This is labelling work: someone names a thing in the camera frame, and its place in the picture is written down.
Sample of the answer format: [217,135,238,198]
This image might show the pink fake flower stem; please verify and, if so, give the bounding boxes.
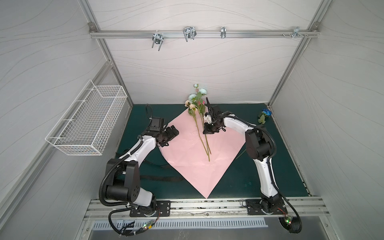
[196,100,212,155]

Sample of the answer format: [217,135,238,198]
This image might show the peach fake flower stem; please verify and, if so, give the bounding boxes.
[185,100,211,161]

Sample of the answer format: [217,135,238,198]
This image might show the pink purple wrapping paper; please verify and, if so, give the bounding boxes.
[160,110,245,198]

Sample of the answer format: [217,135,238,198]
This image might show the blue fake flower stem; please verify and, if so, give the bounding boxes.
[245,109,275,162]

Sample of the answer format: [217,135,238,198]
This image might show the mint fake flower stem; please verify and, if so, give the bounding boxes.
[185,84,208,116]

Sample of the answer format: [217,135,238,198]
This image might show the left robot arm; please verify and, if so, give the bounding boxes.
[99,126,179,207]

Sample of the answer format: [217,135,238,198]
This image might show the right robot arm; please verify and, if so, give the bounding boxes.
[203,103,284,213]

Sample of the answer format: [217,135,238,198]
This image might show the green table mat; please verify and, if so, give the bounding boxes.
[116,104,309,199]

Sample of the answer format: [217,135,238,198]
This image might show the metal U-bolt clamp middle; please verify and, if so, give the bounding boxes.
[183,27,197,42]

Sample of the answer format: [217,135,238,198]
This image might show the metal u-bolt clamp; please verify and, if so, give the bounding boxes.
[183,27,197,42]
[152,33,164,51]

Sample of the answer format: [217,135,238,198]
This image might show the metal U-bolt clamp left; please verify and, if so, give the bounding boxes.
[152,33,164,51]

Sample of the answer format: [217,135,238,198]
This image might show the white vent grille strip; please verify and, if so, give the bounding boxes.
[92,218,268,231]

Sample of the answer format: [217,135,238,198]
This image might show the metal bolt clamp right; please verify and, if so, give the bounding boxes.
[282,28,309,39]

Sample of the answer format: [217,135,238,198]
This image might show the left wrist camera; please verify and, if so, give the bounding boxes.
[150,117,165,132]

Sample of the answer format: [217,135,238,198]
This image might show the black ribbon strap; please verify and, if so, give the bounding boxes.
[115,151,184,183]

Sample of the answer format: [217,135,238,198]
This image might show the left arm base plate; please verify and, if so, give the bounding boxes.
[130,200,171,218]

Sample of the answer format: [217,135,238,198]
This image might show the white wire basket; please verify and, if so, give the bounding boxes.
[45,80,127,156]

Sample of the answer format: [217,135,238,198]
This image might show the metal bracket clamp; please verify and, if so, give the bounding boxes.
[221,27,227,39]

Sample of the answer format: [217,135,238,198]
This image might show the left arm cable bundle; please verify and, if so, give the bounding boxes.
[107,205,160,237]

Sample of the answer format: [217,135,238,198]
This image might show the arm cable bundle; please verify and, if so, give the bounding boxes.
[107,205,160,237]
[277,191,303,234]

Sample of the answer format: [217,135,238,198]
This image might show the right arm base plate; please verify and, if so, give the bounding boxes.
[245,199,288,216]

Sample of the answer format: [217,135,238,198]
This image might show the aluminium crossbar rail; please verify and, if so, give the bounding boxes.
[90,29,321,39]

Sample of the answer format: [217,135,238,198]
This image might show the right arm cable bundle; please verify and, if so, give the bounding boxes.
[277,191,303,234]

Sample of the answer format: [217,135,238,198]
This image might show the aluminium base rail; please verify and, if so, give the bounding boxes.
[83,196,330,220]

